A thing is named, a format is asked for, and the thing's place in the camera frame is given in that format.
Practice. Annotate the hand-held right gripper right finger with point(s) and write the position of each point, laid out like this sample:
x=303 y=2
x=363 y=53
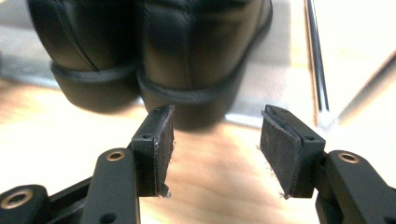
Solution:
x=289 y=152

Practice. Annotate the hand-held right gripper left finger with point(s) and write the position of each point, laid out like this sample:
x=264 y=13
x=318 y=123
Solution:
x=152 y=155

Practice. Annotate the metal shoe rack grey fabric shelf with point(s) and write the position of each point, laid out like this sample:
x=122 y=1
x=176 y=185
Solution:
x=274 y=62

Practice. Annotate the black leather shoe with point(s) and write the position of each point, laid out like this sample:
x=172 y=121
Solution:
x=90 y=40
x=199 y=46

